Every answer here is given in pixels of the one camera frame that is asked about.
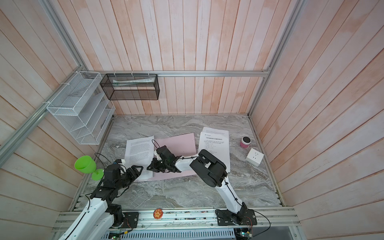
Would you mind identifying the pink folder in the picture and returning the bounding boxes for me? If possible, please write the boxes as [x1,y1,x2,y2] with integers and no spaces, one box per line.
[148,133,197,181]

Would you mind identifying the pink round speaker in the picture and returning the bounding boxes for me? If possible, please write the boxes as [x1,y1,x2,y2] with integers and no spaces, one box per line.
[240,136,252,149]

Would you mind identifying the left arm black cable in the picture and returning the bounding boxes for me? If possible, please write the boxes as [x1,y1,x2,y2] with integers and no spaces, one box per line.
[94,152,113,166]

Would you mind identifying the printed white paper sheet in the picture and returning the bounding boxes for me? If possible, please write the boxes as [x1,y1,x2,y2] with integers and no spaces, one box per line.
[124,136,154,182]

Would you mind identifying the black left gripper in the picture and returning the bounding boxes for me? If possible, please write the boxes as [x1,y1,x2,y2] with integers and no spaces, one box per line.
[115,165,144,190]

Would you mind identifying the black wire mesh basket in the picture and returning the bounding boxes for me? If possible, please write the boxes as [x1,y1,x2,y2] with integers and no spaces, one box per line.
[100,73,160,101]

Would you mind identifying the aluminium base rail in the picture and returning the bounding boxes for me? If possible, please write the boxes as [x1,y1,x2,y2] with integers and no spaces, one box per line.
[50,206,301,233]

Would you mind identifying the white paper stack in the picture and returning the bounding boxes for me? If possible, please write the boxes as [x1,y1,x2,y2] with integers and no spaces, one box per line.
[198,127,231,173]

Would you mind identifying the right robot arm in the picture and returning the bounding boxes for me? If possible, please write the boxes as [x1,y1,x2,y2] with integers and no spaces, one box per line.
[147,146,257,227]

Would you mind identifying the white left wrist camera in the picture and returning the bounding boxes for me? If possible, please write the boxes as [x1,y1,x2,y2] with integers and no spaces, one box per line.
[114,159,125,166]

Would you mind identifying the red round badge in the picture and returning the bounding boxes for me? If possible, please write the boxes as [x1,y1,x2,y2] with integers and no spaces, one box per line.
[153,208,164,220]

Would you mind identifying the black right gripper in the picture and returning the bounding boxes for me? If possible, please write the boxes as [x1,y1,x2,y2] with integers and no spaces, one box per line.
[146,157,171,172]

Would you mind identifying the white wire mesh shelf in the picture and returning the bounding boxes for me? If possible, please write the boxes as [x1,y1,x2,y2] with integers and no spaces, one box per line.
[47,72,115,145]

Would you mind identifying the green plastic goblet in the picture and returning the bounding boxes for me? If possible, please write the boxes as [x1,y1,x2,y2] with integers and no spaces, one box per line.
[74,156,104,181]

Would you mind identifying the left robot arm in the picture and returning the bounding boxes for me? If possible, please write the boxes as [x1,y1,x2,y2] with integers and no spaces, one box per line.
[60,163,144,240]

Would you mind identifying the white power socket cube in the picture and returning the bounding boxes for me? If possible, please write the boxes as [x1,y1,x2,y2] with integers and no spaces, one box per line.
[246,148,265,167]

